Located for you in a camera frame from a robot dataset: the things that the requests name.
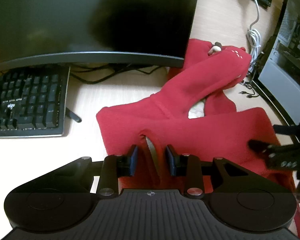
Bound black tangled cables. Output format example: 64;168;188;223
69;63;166;85

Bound white power cable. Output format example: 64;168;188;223
245;0;263;74

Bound red fleece garment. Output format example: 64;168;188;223
96;39;300;239

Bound black curved monitor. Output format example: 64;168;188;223
0;0;197;70

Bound black mechanical keyboard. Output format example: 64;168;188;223
0;64;70;138

